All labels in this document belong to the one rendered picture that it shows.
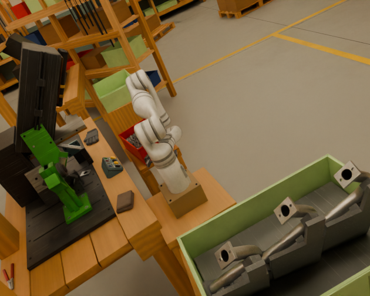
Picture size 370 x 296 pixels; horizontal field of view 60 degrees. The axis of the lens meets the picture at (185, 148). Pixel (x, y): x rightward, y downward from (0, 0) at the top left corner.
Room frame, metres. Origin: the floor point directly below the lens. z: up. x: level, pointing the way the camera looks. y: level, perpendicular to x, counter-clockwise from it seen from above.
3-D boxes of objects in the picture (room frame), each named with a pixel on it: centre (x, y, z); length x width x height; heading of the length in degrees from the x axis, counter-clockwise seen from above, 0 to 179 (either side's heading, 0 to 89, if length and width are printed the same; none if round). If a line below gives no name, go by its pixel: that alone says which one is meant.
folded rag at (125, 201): (1.18, 0.35, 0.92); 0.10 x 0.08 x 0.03; 172
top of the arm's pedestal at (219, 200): (1.08, 0.09, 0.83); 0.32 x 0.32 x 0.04; 10
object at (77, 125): (1.74, 0.66, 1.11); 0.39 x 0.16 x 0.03; 104
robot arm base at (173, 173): (1.08, 0.09, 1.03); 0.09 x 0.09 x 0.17; 20
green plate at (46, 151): (1.58, 0.66, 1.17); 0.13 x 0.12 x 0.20; 14
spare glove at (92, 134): (2.02, 0.55, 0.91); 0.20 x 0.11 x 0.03; 3
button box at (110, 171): (1.52, 0.40, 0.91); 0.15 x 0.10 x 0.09; 14
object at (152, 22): (8.40, -0.35, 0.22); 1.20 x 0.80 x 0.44; 133
